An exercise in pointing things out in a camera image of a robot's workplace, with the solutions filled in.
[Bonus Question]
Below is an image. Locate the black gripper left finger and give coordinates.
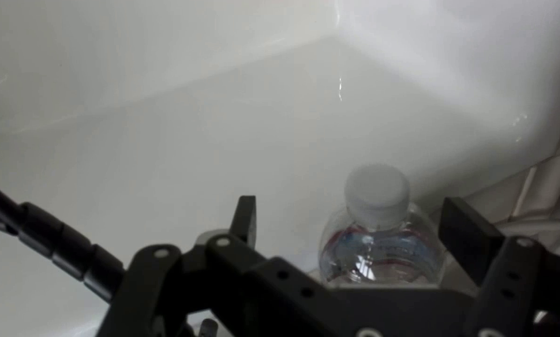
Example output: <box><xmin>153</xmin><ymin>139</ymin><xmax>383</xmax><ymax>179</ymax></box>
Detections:
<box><xmin>97</xmin><ymin>195</ymin><xmax>355</xmax><ymax>337</ymax></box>

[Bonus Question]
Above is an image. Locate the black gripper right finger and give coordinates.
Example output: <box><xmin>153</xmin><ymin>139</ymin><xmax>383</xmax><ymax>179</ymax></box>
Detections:
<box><xmin>437</xmin><ymin>197</ymin><xmax>560</xmax><ymax>337</ymax></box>

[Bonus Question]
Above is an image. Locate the small clear plastic water bottle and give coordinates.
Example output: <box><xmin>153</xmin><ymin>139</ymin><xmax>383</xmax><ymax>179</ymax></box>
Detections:
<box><xmin>316</xmin><ymin>164</ymin><xmax>449</xmax><ymax>289</ymax></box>

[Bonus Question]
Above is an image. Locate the white double sink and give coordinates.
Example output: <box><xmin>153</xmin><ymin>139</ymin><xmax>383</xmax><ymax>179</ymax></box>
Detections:
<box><xmin>0</xmin><ymin>0</ymin><xmax>560</xmax><ymax>337</ymax></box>

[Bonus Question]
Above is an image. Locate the black braided cable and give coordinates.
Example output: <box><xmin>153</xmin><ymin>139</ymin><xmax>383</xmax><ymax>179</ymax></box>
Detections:
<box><xmin>0</xmin><ymin>175</ymin><xmax>128</xmax><ymax>304</ymax></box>

